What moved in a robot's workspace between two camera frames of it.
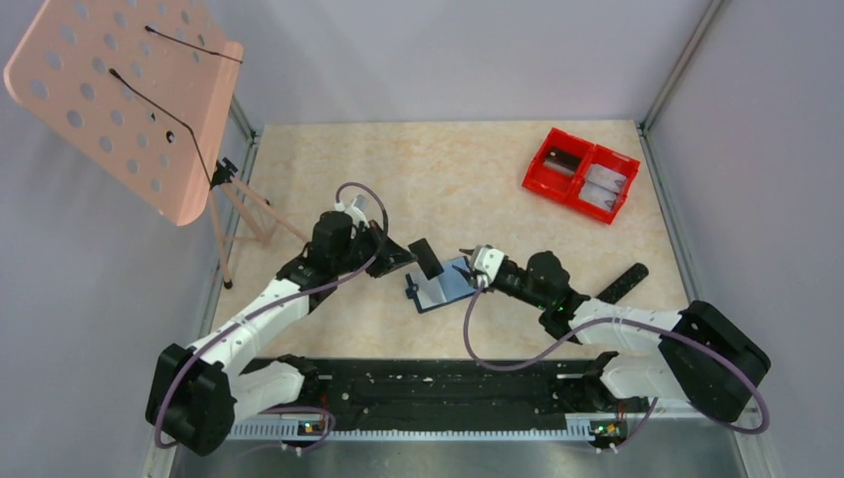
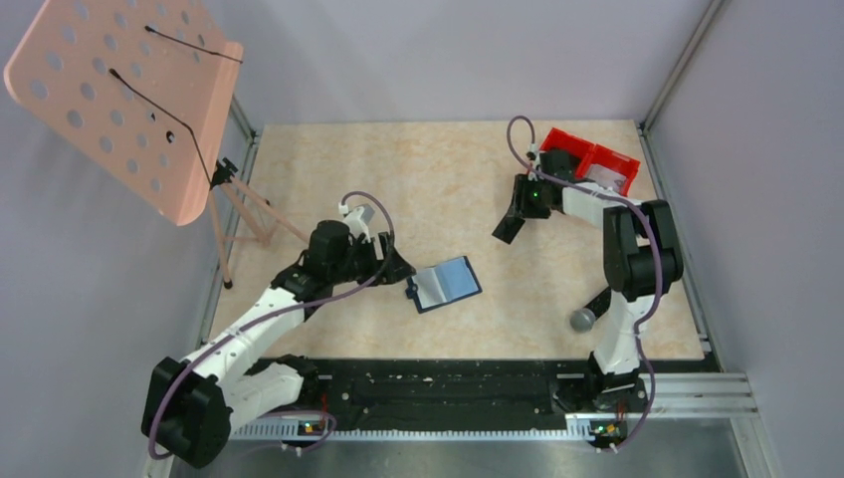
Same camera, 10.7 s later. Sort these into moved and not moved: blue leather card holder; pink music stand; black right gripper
Moved: black right gripper
Not moved: pink music stand; blue leather card holder
